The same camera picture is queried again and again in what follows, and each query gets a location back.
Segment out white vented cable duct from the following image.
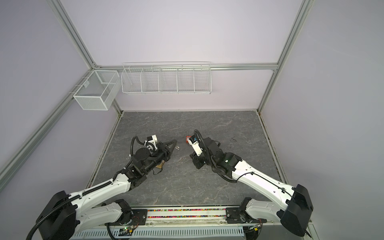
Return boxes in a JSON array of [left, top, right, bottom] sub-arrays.
[[70, 226, 245, 240]]

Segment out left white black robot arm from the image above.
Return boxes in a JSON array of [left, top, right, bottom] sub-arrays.
[[26, 136, 177, 240]]

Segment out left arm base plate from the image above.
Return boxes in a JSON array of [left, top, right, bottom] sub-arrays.
[[110, 209, 148, 226]]

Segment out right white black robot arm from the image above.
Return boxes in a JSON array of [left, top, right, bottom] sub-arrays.
[[188, 130, 314, 237]]

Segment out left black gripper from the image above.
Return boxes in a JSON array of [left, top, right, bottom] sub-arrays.
[[143, 139, 177, 174]]

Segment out aluminium front rail frame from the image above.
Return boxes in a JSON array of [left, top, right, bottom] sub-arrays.
[[84, 206, 318, 240]]

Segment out brass padlock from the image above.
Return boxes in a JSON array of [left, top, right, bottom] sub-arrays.
[[156, 161, 165, 169]]

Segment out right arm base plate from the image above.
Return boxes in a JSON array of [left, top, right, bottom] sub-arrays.
[[226, 208, 267, 224]]

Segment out long white wire basket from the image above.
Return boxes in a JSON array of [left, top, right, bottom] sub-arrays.
[[121, 62, 212, 94]]

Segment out white mesh box basket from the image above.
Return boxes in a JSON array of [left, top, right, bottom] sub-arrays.
[[74, 70, 122, 111]]

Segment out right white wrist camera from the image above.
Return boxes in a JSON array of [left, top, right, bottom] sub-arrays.
[[189, 136, 203, 157]]

